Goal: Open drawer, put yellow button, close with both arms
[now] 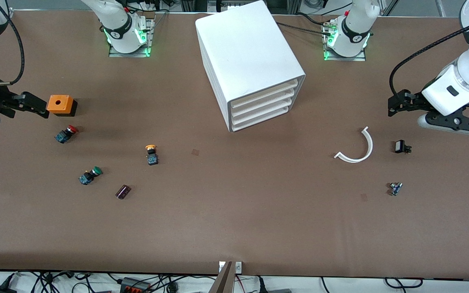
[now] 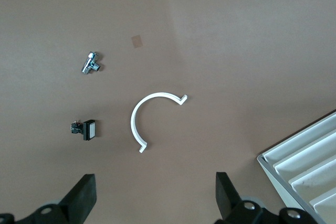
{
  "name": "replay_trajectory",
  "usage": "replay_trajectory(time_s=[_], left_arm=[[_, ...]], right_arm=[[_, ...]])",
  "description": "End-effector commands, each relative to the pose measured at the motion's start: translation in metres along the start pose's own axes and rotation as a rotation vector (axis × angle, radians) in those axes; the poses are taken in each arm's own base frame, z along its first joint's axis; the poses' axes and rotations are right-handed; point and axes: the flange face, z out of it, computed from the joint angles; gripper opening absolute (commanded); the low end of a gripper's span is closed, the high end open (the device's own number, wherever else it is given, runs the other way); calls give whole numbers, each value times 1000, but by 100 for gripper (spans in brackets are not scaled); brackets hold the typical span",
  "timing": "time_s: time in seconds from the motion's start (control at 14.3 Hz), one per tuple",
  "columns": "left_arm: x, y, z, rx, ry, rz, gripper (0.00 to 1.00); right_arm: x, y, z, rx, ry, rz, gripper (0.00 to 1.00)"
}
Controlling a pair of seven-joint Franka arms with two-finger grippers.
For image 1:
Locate black looped floor cable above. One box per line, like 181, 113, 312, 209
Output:
384, 278, 425, 289

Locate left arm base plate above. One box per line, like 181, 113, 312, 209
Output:
323, 20, 367, 62

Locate orange box with hole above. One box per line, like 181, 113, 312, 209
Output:
47, 95, 78, 117

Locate black cable behind cabinet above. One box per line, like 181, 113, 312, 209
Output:
276, 12, 333, 37

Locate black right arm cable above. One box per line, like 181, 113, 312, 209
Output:
0, 0, 26, 86

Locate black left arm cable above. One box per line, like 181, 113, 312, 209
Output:
389, 15, 469, 98

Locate white curved plastic strip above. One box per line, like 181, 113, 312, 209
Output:
334, 126, 374, 164

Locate yellow push button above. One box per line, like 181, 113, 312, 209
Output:
145, 144, 159, 166

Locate brown angled post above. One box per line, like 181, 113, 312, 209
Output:
208, 261, 235, 293

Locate black red power strip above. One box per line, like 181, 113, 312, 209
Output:
120, 278, 152, 293

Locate red push button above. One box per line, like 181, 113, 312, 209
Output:
55, 125, 79, 144

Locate green push button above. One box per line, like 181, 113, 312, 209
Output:
79, 166, 103, 186

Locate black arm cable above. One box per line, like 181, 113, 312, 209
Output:
389, 15, 469, 98
0, 0, 26, 86

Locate black left camera mount bracket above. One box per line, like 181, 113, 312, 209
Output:
424, 101, 469, 136

